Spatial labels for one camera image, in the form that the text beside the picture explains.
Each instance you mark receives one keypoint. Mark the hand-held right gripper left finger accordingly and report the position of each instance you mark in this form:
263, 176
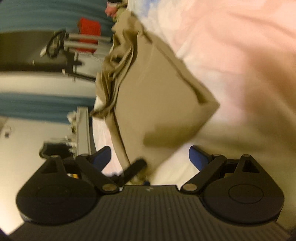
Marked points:
103, 158

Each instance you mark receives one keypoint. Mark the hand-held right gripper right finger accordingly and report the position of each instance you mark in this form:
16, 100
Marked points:
198, 158

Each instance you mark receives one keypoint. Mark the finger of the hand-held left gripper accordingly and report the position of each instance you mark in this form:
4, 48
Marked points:
136, 170

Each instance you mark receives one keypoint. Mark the beige hoodie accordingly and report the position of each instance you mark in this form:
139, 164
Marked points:
157, 92

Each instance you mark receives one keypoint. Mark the pile of clothes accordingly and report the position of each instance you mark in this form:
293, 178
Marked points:
115, 8

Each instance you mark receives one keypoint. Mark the white vanity desk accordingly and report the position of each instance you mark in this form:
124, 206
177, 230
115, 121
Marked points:
83, 134

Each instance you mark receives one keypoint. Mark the row of cosmetic bottles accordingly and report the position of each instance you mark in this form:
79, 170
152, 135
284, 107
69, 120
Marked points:
72, 132

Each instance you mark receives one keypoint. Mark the wavy black-framed mirror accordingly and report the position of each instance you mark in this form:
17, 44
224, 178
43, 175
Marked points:
54, 148

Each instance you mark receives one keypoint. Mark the pastel tie-dye duvet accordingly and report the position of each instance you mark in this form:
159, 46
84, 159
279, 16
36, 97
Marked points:
231, 46

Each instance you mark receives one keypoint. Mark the red bucket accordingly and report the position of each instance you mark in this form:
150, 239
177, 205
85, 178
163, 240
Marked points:
89, 32

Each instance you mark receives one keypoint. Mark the dark window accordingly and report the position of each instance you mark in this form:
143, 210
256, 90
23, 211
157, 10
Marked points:
20, 53

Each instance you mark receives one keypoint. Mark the wide blue curtain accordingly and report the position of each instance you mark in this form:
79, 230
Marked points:
46, 16

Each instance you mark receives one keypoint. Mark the dark wall socket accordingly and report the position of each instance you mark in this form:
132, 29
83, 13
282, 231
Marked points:
7, 132

